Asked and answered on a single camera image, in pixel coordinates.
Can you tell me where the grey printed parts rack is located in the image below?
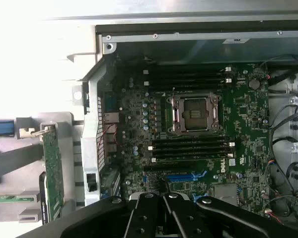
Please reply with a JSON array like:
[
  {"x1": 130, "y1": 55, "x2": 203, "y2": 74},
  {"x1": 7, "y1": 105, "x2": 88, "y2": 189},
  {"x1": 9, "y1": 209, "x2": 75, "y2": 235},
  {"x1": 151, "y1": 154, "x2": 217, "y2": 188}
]
[{"x1": 0, "y1": 111, "x2": 86, "y2": 225}]

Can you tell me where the metal CPU socket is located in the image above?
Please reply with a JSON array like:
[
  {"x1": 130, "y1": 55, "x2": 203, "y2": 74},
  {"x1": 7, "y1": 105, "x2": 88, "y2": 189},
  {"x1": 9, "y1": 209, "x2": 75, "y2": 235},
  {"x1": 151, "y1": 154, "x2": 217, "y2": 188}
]
[{"x1": 165, "y1": 92, "x2": 224, "y2": 136}]

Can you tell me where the hard disk in blue caddy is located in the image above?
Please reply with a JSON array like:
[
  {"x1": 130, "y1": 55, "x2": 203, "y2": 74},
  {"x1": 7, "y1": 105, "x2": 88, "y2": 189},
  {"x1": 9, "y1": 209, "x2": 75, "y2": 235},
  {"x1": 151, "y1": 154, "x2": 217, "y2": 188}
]
[{"x1": 0, "y1": 119, "x2": 15, "y2": 137}]

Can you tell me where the metal socket locking lever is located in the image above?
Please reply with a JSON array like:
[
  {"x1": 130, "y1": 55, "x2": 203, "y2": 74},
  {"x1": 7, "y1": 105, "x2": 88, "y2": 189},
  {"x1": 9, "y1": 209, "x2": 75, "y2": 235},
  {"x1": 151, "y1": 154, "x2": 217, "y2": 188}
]
[{"x1": 171, "y1": 87, "x2": 180, "y2": 124}]

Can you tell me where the black wire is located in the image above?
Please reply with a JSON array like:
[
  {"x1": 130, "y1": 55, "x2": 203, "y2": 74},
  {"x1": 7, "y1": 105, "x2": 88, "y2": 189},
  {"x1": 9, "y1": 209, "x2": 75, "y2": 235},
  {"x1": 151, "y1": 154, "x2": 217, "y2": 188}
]
[
  {"x1": 287, "y1": 161, "x2": 298, "y2": 196},
  {"x1": 268, "y1": 103, "x2": 298, "y2": 162}
]

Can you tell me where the blue expansion slot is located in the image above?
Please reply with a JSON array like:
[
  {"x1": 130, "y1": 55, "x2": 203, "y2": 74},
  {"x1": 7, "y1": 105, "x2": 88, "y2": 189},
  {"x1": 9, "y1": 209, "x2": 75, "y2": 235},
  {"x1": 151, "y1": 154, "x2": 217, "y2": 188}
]
[{"x1": 166, "y1": 174, "x2": 197, "y2": 182}]

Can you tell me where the grey chipset heatsink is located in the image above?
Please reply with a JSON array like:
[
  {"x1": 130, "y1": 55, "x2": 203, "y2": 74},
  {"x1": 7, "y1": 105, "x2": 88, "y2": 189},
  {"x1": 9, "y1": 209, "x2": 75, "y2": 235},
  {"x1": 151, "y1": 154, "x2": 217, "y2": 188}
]
[{"x1": 213, "y1": 184, "x2": 238, "y2": 202}]

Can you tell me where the thin red wire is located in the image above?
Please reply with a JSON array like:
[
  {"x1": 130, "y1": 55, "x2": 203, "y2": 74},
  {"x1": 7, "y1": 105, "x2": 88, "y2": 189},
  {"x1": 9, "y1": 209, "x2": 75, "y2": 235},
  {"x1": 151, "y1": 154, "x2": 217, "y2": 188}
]
[{"x1": 103, "y1": 123, "x2": 119, "y2": 149}]

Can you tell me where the green motherboard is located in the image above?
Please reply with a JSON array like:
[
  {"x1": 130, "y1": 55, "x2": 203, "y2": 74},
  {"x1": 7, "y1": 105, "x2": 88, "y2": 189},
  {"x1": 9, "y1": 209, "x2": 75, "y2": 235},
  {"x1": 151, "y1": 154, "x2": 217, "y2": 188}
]
[{"x1": 99, "y1": 58, "x2": 273, "y2": 214}]

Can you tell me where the silver coin battery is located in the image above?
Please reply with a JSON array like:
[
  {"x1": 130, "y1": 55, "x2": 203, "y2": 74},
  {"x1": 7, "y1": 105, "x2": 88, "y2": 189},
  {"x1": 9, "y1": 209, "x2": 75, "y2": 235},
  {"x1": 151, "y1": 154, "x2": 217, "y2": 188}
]
[{"x1": 249, "y1": 78, "x2": 261, "y2": 90}]

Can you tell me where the black open PC case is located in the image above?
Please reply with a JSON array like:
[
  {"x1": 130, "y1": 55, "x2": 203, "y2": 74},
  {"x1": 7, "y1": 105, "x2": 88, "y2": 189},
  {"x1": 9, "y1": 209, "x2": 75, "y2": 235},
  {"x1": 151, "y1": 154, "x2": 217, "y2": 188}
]
[{"x1": 66, "y1": 21, "x2": 298, "y2": 238}]

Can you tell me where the black expansion slot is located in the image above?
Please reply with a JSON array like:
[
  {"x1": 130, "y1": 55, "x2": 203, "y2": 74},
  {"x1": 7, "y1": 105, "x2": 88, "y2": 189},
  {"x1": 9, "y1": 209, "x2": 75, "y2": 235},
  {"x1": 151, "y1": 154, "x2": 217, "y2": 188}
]
[{"x1": 143, "y1": 164, "x2": 208, "y2": 175}]

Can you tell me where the green RAM stick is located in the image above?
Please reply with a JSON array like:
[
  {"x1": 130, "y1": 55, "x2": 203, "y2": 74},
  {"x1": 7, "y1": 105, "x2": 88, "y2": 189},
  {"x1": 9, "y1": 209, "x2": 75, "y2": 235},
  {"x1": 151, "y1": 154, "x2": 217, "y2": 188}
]
[{"x1": 0, "y1": 195, "x2": 18, "y2": 203}]

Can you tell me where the RAM slot with white latches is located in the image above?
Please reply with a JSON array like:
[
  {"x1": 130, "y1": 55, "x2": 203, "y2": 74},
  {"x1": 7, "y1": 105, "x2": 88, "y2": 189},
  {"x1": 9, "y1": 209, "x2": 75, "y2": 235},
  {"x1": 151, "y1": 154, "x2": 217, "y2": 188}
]
[
  {"x1": 143, "y1": 77, "x2": 233, "y2": 87},
  {"x1": 150, "y1": 153, "x2": 235, "y2": 164},
  {"x1": 143, "y1": 65, "x2": 233, "y2": 75},
  {"x1": 148, "y1": 141, "x2": 236, "y2": 152}
]

